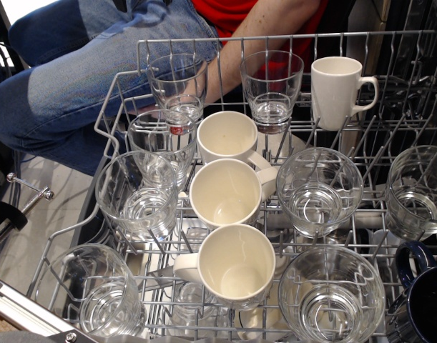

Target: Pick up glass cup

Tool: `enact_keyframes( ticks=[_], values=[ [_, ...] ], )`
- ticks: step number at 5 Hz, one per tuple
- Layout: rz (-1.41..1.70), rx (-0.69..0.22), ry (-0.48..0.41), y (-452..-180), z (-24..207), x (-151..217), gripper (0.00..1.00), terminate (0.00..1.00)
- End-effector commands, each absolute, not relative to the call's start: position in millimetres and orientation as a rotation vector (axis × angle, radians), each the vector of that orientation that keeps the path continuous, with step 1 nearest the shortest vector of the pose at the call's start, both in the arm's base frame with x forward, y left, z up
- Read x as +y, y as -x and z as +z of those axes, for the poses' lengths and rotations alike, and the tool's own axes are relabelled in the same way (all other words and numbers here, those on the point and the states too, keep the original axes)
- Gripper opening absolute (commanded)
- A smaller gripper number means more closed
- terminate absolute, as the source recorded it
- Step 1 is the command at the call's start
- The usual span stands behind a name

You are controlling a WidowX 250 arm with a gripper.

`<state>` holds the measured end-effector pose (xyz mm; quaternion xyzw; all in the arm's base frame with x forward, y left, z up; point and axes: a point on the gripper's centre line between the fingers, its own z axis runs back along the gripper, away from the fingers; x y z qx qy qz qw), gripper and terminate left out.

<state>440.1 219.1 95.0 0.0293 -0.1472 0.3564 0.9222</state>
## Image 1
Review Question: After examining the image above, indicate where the white mug of row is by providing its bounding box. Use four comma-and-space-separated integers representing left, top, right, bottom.
197, 111, 270, 169
189, 159, 278, 230
173, 224, 276, 310

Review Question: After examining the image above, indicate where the white mug middle of row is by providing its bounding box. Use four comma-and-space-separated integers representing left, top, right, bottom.
189, 159, 278, 230

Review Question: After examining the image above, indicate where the clear glass cup back centre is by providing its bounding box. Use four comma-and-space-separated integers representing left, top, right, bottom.
240, 50, 304, 134

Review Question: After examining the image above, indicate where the clear glass cup red sticker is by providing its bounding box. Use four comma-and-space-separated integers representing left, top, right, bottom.
146, 53, 208, 124

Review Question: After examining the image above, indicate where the clear glass cup far right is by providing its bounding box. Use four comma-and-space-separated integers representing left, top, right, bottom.
385, 145, 437, 241

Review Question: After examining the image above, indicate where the clear glass cup front left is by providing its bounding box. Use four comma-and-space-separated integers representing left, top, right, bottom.
34, 244, 145, 338

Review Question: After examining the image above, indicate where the dark blue ceramic mug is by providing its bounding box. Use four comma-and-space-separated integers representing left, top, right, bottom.
386, 241, 437, 342

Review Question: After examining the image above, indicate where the tall white ceramic mug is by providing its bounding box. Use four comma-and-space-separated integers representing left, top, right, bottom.
311, 56, 379, 131

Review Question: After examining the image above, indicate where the small glass in lower rack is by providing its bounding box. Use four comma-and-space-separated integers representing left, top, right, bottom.
171, 282, 215, 324

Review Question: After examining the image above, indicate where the clear glass cup centre right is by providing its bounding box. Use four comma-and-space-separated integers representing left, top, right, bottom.
276, 147, 363, 238

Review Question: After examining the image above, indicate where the red shirt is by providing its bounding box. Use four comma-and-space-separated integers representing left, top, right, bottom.
191, 0, 329, 81

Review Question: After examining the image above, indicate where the blue jeans leg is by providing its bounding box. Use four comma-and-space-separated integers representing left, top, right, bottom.
0, 1, 217, 175

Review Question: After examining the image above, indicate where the person's bare forearm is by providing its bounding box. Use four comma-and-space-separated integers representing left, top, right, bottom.
139, 0, 321, 117

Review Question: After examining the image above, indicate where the white mug bottom of row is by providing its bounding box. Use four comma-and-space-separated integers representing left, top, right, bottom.
173, 224, 276, 310

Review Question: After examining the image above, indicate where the black clamp at left edge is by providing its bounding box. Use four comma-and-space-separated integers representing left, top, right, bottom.
0, 200, 27, 243

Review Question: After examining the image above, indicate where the clear glass cup front right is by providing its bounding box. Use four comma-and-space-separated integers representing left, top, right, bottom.
278, 246, 386, 342

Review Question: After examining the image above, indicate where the grey wire dishwasher rack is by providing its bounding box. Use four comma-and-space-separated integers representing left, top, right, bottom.
26, 29, 437, 343

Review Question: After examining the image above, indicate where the white mug top of row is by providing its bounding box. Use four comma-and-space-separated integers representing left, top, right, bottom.
197, 111, 270, 169

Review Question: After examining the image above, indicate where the chrome handle bar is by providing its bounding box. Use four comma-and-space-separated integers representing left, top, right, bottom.
6, 172, 54, 215

